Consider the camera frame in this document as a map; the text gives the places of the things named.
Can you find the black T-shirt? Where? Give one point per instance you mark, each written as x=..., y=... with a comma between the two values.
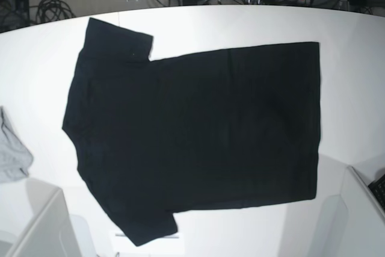
x=226, y=129

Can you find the white slotted plate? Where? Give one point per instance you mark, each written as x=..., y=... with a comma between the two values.
x=169, y=245

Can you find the grey cloth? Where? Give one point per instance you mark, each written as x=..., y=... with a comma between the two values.
x=16, y=159

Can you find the black keyboard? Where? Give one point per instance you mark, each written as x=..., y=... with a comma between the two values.
x=377, y=189

